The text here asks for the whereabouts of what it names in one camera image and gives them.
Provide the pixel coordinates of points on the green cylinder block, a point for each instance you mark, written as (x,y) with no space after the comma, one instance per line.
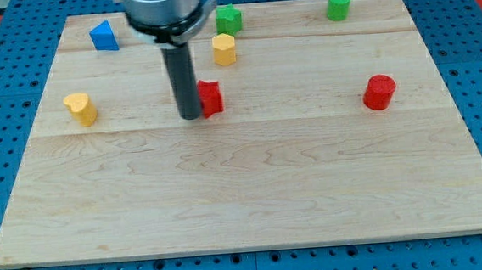
(338,10)

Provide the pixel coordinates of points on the red cylinder block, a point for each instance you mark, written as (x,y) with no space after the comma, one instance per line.
(379,92)

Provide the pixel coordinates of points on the yellow heart block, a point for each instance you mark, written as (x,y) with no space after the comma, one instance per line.
(81,108)

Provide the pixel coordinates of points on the light wooden board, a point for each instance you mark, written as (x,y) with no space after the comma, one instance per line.
(295,160)

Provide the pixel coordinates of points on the red star block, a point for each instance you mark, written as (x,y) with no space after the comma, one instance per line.
(210,97)

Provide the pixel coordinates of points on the yellow hexagon block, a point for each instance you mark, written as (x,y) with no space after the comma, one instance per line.
(224,49)

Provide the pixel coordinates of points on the blue triangle block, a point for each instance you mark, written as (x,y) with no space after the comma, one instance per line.
(103,37)

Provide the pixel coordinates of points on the green star block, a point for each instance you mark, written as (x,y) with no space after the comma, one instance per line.
(228,20)

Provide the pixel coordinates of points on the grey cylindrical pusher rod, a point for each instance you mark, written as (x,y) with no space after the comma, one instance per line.
(179,65)

